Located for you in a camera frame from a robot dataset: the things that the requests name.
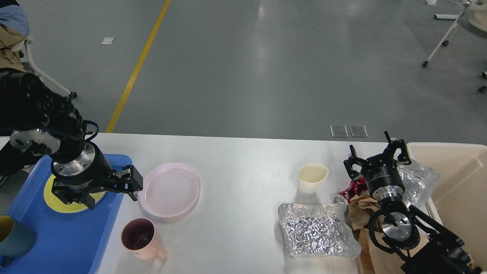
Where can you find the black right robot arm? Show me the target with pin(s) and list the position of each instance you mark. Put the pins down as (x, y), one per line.
(423, 244)

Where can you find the cream paper cup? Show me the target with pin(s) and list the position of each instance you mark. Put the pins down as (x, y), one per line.
(310, 178)

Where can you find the flat aluminium foil tray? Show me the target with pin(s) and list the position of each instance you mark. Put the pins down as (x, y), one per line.
(310, 230)

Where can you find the blue plastic tray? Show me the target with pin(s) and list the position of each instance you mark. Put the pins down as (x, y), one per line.
(67, 243)

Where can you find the crushed red can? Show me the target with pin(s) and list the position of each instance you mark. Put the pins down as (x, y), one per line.
(354, 189)

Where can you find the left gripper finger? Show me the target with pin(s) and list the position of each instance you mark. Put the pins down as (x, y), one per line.
(69, 196)
(128, 181)

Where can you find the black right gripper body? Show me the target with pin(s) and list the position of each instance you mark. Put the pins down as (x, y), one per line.
(383, 179)

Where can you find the beige plastic bin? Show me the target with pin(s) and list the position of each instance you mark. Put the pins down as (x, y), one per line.
(460, 196)

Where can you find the brown paper bag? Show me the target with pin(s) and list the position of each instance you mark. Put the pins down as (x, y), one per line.
(371, 259)

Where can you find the floor socket plate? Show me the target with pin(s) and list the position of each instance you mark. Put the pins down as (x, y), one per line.
(358, 131)
(339, 131)

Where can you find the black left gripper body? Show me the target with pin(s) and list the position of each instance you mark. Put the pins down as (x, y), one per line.
(85, 174)

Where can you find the pink plate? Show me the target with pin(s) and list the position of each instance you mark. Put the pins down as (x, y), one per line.
(170, 190)

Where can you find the pink mug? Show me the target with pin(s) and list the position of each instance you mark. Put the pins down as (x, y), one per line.
(142, 239)

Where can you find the seated person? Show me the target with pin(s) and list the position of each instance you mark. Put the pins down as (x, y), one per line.
(14, 29)

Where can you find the crumpled foil container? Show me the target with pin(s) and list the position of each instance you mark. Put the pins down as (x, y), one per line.
(419, 181)

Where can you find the teal mug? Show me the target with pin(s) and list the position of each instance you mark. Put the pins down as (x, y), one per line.
(16, 239)

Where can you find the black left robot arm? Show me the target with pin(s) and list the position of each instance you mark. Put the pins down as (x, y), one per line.
(40, 123)

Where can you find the floor socket plate left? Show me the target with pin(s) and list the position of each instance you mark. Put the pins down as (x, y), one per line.
(339, 131)

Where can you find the yellow plate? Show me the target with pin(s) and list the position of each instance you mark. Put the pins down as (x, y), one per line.
(55, 204)

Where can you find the white chair left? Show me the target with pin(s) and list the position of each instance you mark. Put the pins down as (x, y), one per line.
(24, 50)

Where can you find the floor socket plate right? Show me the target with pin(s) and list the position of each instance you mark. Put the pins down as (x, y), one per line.
(358, 131)

